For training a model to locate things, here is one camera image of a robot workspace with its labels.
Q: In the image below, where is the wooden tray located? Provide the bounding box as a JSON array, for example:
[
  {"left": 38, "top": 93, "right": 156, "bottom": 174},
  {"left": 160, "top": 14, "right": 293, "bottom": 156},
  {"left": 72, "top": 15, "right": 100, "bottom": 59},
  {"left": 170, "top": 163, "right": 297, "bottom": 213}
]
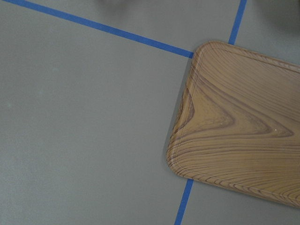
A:
[{"left": 166, "top": 41, "right": 300, "bottom": 207}]

